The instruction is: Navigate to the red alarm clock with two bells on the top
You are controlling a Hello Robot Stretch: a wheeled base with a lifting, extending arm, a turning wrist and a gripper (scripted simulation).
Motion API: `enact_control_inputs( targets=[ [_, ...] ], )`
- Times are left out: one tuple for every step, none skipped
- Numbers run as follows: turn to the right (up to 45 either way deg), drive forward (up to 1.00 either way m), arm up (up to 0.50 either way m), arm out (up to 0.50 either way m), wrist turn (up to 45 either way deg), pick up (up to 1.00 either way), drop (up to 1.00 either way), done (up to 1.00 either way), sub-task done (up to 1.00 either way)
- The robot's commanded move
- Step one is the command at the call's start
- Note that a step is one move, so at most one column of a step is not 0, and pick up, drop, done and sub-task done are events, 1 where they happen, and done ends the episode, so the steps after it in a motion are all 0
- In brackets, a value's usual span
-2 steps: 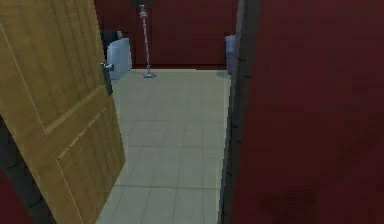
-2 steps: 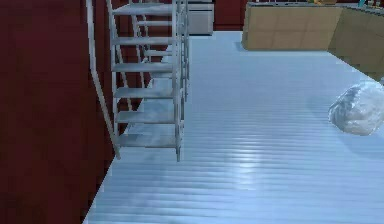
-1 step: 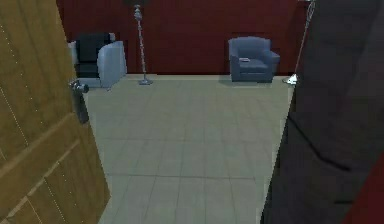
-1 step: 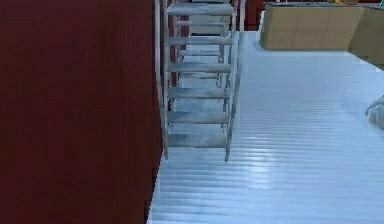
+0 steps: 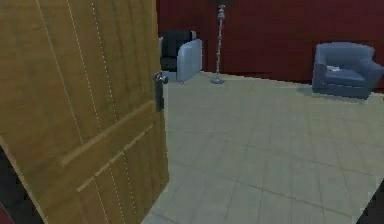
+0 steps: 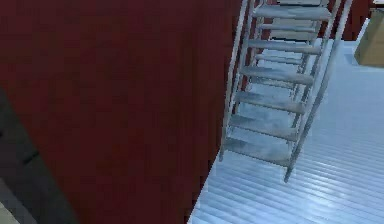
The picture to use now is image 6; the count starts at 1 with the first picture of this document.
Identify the grey step ladder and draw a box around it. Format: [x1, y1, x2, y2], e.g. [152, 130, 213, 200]
[218, 0, 354, 184]

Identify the tan cardboard box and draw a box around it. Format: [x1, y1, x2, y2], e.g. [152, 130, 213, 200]
[353, 8, 384, 69]

